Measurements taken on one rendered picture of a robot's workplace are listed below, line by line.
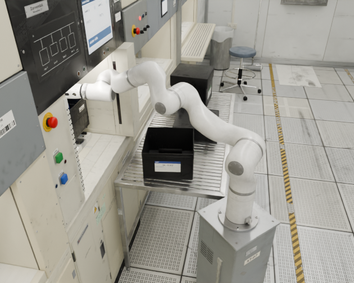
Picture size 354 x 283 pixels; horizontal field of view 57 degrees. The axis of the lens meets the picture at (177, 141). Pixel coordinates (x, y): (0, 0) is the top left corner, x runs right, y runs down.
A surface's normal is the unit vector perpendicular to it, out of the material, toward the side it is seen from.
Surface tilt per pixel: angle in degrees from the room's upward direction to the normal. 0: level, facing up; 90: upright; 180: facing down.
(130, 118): 90
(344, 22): 90
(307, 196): 0
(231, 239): 0
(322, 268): 0
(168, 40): 90
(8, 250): 90
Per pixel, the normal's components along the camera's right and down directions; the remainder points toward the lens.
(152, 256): 0.00, -0.84
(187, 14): -0.19, 0.53
